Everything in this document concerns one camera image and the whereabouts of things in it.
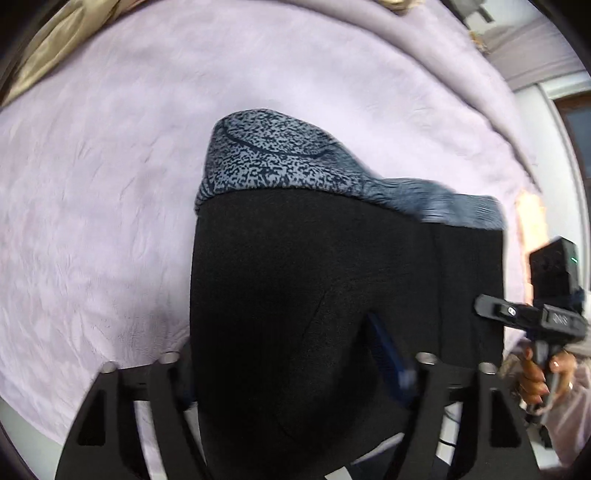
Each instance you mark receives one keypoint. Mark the lilac plush blanket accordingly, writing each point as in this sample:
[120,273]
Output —
[115,184]

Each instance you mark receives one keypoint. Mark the person's right hand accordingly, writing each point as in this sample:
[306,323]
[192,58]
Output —
[535,378]

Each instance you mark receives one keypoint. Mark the grey upholstered headboard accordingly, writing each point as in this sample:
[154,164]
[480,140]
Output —
[531,55]

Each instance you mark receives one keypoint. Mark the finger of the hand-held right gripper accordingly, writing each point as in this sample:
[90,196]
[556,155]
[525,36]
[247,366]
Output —
[503,310]

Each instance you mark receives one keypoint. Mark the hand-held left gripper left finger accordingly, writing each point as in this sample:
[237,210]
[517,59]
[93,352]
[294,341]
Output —
[161,401]

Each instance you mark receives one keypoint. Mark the small brown object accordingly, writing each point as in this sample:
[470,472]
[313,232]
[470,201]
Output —
[480,41]

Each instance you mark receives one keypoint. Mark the pale orange object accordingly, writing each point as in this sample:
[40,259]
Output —
[531,230]

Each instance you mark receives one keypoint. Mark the person's right forearm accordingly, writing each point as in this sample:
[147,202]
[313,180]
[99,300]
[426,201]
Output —
[572,415]

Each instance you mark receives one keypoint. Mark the black pants with speckled waistband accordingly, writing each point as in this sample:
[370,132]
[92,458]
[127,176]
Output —
[286,300]

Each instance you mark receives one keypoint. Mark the dark framed window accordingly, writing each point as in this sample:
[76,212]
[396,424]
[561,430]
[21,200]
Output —
[577,134]

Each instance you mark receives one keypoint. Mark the beige puffer jacket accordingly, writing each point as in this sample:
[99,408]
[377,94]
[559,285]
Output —
[41,55]

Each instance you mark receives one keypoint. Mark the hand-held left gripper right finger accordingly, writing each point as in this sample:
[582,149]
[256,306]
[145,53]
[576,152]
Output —
[388,355]

